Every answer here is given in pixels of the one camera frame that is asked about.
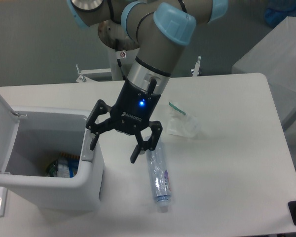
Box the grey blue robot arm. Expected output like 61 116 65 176
67 0 228 163

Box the crumpled clear plastic wrapper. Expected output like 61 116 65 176
166 100 201 138

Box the white plastic trash can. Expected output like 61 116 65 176
0 95 105 211

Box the black cable on pedestal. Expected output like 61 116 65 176
114 38 127 81

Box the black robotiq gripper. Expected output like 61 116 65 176
85 80 163 164

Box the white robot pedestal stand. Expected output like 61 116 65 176
75 19 203 83

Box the trash inside the can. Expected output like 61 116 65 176
45 152 80 178

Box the crushed clear plastic bottle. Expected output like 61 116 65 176
146 139 172 213

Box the blue object in background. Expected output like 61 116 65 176
264 0 296 28

